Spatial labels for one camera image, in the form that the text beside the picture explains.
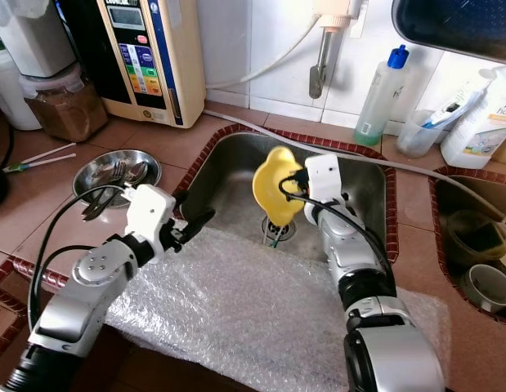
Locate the round steel bowl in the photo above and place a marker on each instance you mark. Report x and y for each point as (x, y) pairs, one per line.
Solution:
(96, 175)

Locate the clear bubble wrap sheet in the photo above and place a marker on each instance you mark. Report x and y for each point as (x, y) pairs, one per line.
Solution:
(228, 327)

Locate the white plastic container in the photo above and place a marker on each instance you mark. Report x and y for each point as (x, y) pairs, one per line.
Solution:
(40, 41)

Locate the white cup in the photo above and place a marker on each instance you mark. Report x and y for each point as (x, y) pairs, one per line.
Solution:
(488, 287)

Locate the blue white toothbrush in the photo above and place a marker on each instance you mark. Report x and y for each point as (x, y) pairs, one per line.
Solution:
(455, 106)

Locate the beige water ionizer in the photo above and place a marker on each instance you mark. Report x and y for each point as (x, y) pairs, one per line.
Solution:
(150, 65)

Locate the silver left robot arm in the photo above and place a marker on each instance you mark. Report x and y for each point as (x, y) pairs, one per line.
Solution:
(81, 302)

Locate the steel fork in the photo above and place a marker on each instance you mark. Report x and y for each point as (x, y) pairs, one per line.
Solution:
(116, 175)

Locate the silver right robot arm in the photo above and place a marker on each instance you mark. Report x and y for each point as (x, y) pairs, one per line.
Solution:
(359, 253)

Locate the clear jar brown powder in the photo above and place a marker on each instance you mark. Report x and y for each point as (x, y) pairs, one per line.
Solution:
(69, 114)

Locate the thin white stick green tip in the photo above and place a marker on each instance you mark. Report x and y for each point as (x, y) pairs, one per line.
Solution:
(48, 161)

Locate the clear plastic cup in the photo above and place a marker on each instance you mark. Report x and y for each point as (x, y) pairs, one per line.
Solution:
(418, 139)

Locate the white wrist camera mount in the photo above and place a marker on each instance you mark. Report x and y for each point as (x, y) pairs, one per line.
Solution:
(150, 212)
(324, 175)

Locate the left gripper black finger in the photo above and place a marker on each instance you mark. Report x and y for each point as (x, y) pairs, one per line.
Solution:
(200, 231)
(199, 218)

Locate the steel spoon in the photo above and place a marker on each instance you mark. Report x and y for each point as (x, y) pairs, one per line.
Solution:
(136, 173)

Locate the white detergent bottle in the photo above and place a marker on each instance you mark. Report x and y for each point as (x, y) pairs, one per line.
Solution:
(477, 131)

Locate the stainless steel sink basin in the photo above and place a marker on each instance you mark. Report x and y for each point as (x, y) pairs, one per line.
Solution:
(224, 171)
(453, 192)

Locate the dark green bowl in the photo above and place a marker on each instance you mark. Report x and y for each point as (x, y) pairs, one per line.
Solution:
(475, 237)

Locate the white jug green lid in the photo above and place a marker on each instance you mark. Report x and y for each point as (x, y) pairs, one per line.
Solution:
(15, 90)

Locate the grey wall tap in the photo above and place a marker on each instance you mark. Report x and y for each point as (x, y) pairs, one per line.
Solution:
(322, 69)

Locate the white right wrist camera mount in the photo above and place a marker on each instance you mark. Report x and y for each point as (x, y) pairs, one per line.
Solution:
(324, 175)

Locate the green soap bottle blue cap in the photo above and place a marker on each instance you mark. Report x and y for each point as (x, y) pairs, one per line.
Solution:
(377, 106)

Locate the black frying pan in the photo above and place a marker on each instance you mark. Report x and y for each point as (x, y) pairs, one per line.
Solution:
(457, 28)

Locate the yellow plastic cup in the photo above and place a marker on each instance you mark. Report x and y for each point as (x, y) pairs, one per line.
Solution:
(275, 188)

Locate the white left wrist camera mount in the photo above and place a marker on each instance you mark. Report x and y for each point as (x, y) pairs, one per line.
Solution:
(150, 212)

